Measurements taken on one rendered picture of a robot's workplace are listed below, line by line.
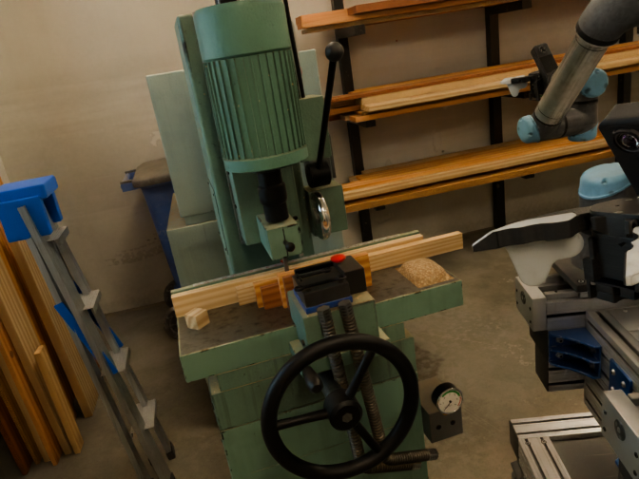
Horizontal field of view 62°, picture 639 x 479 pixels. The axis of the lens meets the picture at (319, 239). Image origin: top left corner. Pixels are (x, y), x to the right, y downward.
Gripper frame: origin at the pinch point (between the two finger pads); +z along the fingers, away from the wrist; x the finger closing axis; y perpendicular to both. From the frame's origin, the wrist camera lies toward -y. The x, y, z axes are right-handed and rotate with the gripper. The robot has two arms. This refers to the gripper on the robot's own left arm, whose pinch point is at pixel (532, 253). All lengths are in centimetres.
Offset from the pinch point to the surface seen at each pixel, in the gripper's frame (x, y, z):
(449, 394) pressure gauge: 60, 48, -27
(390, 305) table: 64, 27, -19
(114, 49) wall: 303, -76, 4
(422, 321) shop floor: 201, 97, -103
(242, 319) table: 76, 23, 9
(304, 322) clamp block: 57, 21, 2
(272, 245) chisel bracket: 76, 10, -1
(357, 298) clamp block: 57, 20, -9
